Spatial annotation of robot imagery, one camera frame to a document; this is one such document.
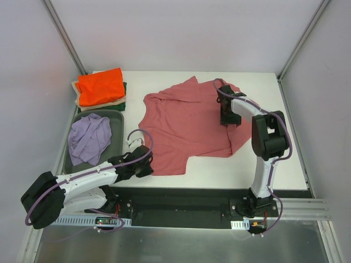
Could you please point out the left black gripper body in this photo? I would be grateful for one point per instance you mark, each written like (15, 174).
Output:
(144, 166)

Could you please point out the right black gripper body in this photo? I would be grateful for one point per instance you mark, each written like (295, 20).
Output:
(228, 116)

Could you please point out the pink t shirt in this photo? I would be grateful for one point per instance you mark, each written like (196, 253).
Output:
(184, 121)

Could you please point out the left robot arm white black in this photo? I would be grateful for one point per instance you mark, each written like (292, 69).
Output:
(50, 196)

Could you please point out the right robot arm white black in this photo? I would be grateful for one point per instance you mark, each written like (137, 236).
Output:
(270, 143)

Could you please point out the grey plastic bin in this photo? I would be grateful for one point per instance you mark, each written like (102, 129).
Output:
(114, 149)

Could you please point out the lilac crumpled t shirt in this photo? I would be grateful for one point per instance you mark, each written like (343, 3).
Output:
(88, 139)

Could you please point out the orange folded t shirt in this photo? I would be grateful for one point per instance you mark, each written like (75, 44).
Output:
(100, 88)

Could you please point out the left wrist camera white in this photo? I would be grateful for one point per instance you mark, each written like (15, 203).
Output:
(138, 141)

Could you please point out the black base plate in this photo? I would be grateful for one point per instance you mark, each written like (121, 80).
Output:
(183, 207)

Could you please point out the left white cable duct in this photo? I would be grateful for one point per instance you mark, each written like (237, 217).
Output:
(87, 220)

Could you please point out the white cable duct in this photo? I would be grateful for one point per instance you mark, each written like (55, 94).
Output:
(240, 225)
(87, 220)

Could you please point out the right white cable duct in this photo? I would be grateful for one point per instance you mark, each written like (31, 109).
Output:
(240, 225)

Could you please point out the aluminium rail front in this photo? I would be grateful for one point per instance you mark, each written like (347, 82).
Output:
(308, 209)

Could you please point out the right aluminium frame post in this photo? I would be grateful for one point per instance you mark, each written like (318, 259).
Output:
(320, 10)

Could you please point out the aluminium frame post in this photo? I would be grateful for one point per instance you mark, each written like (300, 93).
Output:
(58, 24)
(320, 10)

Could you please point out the left aluminium frame post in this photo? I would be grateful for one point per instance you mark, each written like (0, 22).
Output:
(58, 24)

